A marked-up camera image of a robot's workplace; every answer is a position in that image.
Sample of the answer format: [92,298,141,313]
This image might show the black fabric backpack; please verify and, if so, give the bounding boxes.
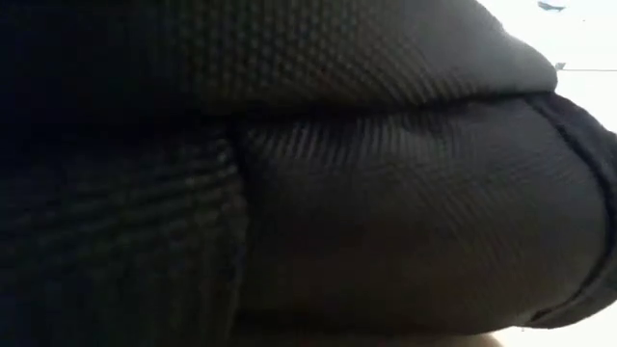
[0,0,617,347]

